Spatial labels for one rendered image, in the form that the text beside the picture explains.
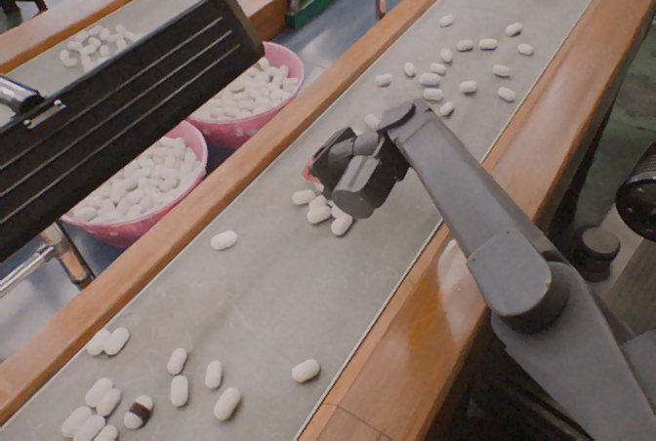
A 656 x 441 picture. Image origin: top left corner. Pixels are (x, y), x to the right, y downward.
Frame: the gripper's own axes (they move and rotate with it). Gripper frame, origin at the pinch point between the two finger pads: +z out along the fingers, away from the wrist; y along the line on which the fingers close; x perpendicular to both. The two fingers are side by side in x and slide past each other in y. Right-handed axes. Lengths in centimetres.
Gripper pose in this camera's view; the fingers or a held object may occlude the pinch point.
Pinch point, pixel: (307, 174)
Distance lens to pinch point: 86.2
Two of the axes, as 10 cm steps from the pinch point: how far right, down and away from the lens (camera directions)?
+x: 5.8, 7.6, 2.9
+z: -6.0, 1.6, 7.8
